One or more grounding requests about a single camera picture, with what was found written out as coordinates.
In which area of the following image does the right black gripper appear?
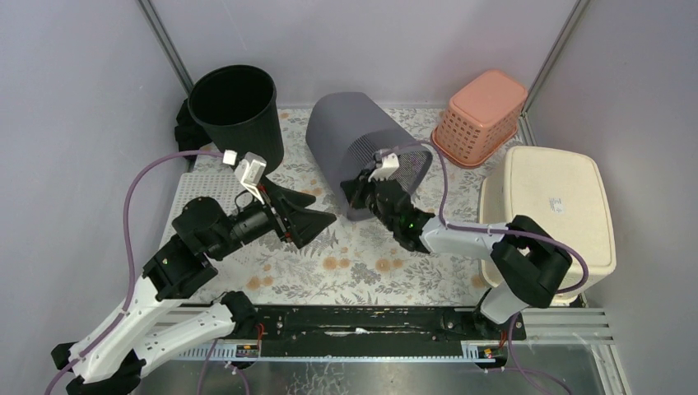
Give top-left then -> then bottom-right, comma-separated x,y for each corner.
340,167 -> 397,230

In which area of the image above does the grey ribbed waste bin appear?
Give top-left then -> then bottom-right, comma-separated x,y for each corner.
305,91 -> 433,222

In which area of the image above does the white perforated plastic basket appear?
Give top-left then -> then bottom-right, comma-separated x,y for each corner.
159,172 -> 244,247

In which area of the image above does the black round waste bin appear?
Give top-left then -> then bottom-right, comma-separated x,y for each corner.
188,64 -> 285,174

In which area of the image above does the pink perforated plastic basket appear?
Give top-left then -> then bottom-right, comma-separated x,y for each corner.
431,69 -> 528,169

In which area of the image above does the cream plastic laundry basket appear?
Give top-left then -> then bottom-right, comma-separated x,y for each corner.
478,146 -> 617,304

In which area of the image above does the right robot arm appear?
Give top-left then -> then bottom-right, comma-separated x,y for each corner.
340,176 -> 573,339

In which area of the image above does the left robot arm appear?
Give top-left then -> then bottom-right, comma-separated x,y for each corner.
51,180 -> 336,394

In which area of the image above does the black cloth in corner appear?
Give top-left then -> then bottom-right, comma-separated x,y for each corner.
174,99 -> 212,151

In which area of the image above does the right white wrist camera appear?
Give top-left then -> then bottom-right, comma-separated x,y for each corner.
368,153 -> 400,182

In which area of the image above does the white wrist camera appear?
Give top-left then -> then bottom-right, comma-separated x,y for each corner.
368,153 -> 400,182
222,150 -> 267,205

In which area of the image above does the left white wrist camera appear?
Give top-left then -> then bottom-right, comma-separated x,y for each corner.
222,150 -> 267,205

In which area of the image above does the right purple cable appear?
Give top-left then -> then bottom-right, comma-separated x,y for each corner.
376,139 -> 591,395

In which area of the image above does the purple cable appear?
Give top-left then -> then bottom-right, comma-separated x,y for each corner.
376,139 -> 591,395
44,151 -> 227,395

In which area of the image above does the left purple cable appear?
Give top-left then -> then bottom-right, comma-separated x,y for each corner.
44,151 -> 227,395

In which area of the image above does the aluminium frame rail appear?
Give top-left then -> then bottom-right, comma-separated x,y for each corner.
147,305 -> 613,365

